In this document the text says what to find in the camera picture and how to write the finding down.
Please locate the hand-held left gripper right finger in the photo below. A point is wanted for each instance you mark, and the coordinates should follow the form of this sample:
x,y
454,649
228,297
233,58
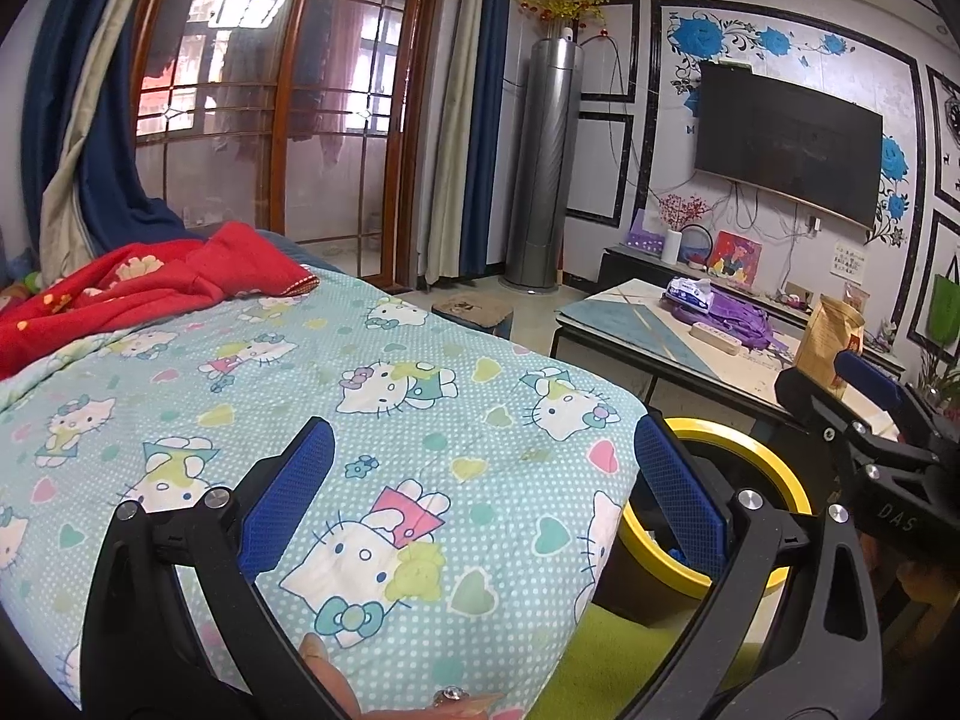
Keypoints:
x,y
682,495

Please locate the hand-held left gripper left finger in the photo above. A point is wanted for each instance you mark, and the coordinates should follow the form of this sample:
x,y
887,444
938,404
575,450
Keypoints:
x,y
289,495

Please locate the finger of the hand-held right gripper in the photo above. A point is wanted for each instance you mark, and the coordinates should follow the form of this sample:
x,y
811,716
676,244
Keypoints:
x,y
806,397
866,379

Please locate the black bin with yellow rim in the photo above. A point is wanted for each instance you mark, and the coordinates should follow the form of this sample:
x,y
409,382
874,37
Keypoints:
x,y
750,441

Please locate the person's right hand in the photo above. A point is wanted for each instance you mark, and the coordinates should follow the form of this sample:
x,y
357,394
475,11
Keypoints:
x,y
926,581

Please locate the person's left hand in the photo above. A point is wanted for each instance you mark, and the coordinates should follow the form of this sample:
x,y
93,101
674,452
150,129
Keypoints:
x,y
334,682

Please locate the brown paper bag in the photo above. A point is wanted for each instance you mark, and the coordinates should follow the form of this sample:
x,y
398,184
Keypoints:
x,y
821,345

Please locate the potted plant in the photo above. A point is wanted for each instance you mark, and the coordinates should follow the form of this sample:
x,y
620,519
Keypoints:
x,y
937,382

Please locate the purple bag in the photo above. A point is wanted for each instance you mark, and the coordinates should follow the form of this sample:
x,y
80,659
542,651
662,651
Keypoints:
x,y
739,315

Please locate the white power strip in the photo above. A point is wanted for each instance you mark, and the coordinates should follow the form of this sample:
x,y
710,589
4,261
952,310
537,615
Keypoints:
x,y
716,336

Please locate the white paper note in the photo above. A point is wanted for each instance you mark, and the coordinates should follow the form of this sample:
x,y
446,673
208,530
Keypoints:
x,y
847,261

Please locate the colourful picture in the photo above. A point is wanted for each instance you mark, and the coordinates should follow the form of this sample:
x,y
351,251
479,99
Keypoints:
x,y
735,259

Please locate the blue white tissue pack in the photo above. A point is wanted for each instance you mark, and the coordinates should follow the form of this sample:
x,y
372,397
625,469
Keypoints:
x,y
686,294

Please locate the round blue ornament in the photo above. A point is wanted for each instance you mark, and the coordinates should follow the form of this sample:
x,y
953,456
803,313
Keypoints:
x,y
697,249

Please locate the marble top coffee table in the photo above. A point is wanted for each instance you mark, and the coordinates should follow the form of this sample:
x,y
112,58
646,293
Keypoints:
x,y
622,315

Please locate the white vase with pink flowers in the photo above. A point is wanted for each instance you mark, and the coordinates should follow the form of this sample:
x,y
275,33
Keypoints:
x,y
670,247

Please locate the black television cabinet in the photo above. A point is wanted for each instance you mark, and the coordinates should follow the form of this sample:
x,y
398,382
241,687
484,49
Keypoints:
x,y
622,266

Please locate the purple card box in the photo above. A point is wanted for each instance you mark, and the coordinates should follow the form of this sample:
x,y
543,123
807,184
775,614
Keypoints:
x,y
643,236

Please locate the red floral blanket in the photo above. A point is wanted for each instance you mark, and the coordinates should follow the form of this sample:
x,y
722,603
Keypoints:
x,y
150,285

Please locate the low square stool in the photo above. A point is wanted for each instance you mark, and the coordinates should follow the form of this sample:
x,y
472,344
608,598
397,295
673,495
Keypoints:
x,y
472,311

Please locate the plush toy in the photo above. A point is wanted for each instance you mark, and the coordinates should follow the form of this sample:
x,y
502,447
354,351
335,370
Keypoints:
x,y
30,281

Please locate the grey tower air conditioner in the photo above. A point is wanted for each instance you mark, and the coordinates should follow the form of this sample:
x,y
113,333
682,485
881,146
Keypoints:
x,y
541,165

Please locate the beige curtain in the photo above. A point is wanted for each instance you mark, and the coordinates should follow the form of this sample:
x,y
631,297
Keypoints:
x,y
450,165
67,210

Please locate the blue curtain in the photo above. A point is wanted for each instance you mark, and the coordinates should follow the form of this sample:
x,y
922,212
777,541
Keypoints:
x,y
112,180
487,127

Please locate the wooden glass sliding door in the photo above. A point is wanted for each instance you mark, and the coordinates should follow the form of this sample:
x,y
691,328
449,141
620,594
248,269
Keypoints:
x,y
300,90

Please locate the yellow red artificial flowers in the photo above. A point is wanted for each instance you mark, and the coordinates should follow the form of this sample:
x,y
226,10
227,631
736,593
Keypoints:
x,y
562,4

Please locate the black wall television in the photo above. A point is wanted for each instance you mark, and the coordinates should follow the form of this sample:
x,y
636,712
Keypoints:
x,y
787,142

